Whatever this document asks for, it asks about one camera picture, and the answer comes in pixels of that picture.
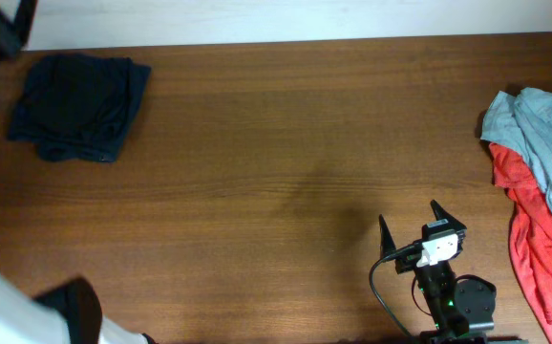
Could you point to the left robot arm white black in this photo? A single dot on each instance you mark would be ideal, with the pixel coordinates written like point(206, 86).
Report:
point(70, 313)

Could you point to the red mesh shirt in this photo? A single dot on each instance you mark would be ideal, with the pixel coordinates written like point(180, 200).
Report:
point(530, 237)

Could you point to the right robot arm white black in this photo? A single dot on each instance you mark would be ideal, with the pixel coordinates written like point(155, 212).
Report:
point(462, 306)

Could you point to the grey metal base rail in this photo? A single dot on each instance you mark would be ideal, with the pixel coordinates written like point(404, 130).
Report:
point(494, 340)

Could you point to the folded navy blue garment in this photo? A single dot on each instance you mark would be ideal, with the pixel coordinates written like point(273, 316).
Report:
point(123, 95)

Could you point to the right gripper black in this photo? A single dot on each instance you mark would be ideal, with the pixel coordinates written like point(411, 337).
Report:
point(441, 216)

